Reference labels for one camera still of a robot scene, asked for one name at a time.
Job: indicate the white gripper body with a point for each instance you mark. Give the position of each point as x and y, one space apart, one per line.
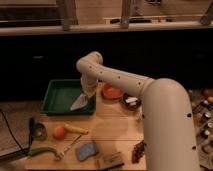
89 86

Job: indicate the grey towel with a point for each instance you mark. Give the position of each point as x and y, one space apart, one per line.
80 102

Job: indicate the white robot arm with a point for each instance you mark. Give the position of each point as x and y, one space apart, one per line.
168 128

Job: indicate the green plastic tray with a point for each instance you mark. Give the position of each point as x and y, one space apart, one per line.
60 95

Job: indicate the orange bowl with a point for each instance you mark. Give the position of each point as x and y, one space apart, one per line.
111 93

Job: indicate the yellow banana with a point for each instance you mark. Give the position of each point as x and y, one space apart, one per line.
74 129

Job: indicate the orange fruit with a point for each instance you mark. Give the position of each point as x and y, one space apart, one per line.
59 132

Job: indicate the blue sponge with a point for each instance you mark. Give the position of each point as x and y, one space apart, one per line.
86 150

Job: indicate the wooden block brush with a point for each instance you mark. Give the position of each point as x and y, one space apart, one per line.
110 161

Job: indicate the dark grape bunch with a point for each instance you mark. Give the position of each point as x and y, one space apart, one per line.
138 152

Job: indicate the small pan with handle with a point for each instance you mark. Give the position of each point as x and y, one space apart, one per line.
130 102

